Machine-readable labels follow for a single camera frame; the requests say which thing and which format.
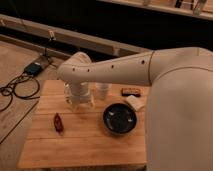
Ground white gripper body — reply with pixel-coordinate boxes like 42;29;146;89
68;82;94;110

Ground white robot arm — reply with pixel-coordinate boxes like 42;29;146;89
58;47;213;171

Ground clear plastic bottle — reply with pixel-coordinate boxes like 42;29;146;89
64;83;72;104

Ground white paper cup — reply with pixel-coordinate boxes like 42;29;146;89
95;83;111;100

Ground red chip bag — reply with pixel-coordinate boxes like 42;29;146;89
54;113;64;132

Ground dark snack bar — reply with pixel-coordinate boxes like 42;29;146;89
121;88;141;97

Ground black round bowl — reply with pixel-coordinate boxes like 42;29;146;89
103;103;137;135

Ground wooden table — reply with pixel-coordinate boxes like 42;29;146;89
18;80;146;169

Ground black power adapter box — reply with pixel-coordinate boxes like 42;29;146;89
24;63;43;76

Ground white folded napkin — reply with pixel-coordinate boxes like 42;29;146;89
125;95;144;111

